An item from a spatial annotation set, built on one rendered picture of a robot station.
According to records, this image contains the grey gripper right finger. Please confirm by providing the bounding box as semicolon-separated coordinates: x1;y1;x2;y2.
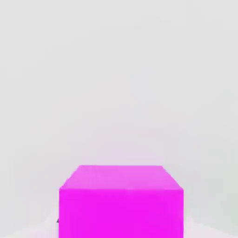
183;213;223;238

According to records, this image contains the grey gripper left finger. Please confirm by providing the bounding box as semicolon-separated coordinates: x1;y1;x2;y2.
17;213;60;238

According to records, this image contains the small magenta cube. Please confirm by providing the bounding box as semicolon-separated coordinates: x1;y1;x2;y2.
59;165;185;238

